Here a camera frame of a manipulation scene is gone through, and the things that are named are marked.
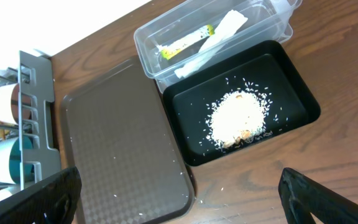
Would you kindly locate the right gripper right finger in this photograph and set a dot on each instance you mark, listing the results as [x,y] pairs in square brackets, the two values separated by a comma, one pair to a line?
[303,199]

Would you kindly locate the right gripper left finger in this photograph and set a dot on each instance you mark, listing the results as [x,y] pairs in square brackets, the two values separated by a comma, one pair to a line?
[52,200]

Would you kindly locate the clear plastic bin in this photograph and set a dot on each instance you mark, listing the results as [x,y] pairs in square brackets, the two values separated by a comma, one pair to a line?
[267,20]

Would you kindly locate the leftover rice pile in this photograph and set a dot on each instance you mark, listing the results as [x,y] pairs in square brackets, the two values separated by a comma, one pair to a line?
[242,115]

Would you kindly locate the green snack wrapper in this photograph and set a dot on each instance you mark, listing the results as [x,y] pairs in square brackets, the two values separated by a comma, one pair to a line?
[169,51]

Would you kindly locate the white cup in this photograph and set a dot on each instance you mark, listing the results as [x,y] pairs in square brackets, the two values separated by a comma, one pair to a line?
[9,191]

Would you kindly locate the white paper chopstick sleeve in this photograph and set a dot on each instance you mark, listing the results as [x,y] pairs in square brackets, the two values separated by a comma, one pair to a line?
[228,26]

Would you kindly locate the black waste tray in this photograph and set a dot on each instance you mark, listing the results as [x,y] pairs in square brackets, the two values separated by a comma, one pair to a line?
[264,71]

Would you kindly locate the light blue bowl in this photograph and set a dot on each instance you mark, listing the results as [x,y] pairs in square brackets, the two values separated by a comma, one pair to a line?
[10,159]

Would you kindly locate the white bowl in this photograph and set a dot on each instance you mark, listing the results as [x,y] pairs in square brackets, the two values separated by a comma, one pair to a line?
[9,106]

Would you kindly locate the grey dishwasher rack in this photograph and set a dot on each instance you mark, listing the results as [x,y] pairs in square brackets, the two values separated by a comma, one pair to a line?
[39,158]

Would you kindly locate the dark brown serving tray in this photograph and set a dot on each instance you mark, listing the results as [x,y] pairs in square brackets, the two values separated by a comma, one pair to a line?
[116,132]

